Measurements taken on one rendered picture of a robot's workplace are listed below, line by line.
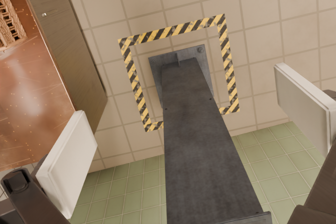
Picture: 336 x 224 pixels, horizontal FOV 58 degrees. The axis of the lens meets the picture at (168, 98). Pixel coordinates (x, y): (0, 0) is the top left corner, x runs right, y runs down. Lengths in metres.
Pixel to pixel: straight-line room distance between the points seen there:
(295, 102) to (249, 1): 1.55
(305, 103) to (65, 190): 0.13
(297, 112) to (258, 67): 1.63
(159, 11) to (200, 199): 1.15
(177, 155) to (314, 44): 1.24
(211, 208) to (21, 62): 0.84
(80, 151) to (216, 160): 0.65
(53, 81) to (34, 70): 0.07
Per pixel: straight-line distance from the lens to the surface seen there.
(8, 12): 1.14
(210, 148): 0.87
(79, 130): 0.20
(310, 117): 0.17
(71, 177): 0.18
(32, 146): 1.35
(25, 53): 1.20
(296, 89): 0.18
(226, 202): 0.70
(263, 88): 1.87
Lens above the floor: 1.65
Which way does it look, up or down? 67 degrees down
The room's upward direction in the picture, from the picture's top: 175 degrees clockwise
